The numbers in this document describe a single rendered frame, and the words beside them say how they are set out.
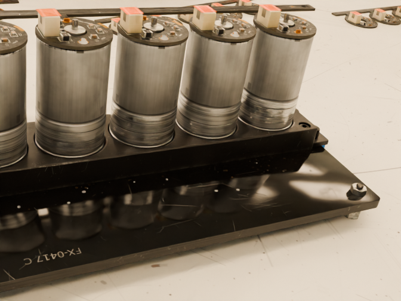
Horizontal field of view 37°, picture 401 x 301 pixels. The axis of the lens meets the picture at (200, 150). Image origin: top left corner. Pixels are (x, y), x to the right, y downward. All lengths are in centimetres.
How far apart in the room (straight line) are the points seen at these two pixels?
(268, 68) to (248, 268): 8
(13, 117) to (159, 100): 5
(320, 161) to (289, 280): 7
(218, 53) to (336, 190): 7
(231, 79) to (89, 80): 5
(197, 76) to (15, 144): 7
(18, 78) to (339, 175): 13
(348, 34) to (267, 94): 21
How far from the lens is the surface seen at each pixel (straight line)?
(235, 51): 22
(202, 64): 22
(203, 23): 22
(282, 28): 23
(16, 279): 18
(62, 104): 20
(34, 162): 21
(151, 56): 21
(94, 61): 20
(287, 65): 24
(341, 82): 37
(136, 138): 22
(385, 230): 25
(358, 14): 47
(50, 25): 20
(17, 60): 19
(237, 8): 25
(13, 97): 20
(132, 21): 21
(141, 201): 21
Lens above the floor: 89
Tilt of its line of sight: 31 degrees down
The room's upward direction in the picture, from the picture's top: 10 degrees clockwise
